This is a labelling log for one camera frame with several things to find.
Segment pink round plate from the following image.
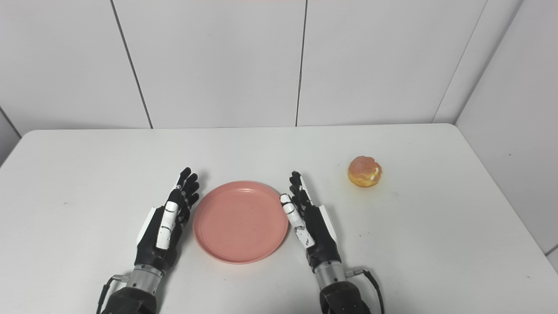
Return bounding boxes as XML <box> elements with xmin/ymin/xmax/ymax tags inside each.
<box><xmin>193</xmin><ymin>181</ymin><xmax>290</xmax><ymax>265</ymax></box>

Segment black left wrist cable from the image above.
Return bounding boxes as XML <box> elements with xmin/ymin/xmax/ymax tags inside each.
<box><xmin>96</xmin><ymin>274</ymin><xmax>130</xmax><ymax>314</ymax></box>

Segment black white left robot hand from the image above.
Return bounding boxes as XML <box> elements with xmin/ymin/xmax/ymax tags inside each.
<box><xmin>134</xmin><ymin>167</ymin><xmax>201</xmax><ymax>272</ymax></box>

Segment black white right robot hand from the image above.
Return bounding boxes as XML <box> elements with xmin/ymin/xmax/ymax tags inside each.
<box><xmin>279</xmin><ymin>171</ymin><xmax>342</xmax><ymax>269</ymax></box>

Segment golden cream puff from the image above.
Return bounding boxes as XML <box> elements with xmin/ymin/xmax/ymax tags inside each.
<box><xmin>347</xmin><ymin>156</ymin><xmax>383</xmax><ymax>188</ymax></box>

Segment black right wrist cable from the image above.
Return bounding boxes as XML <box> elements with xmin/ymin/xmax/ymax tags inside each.
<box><xmin>346</xmin><ymin>269</ymin><xmax>386</xmax><ymax>314</ymax></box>

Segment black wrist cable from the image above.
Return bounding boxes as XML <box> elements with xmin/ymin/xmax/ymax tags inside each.
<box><xmin>96</xmin><ymin>274</ymin><xmax>130</xmax><ymax>314</ymax></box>
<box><xmin>346</xmin><ymin>269</ymin><xmax>386</xmax><ymax>314</ymax></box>

